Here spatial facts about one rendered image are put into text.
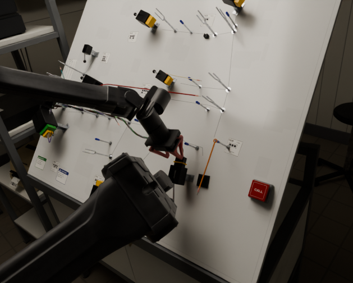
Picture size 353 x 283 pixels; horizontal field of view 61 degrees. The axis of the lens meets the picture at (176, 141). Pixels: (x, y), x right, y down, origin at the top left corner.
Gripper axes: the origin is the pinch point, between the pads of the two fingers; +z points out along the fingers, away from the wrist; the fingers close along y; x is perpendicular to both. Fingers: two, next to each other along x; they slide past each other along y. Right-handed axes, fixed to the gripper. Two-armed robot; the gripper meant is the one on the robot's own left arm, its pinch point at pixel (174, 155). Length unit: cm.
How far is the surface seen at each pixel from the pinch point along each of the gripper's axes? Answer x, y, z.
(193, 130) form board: -13.4, -0.3, 2.6
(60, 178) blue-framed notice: 10, 64, 11
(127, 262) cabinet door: 26, 39, 49
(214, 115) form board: -18.3, -7.4, 0.4
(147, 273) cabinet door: 27, 26, 49
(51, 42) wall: -146, 246, 15
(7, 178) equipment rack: 10, 134, 25
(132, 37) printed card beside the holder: -47, 37, -19
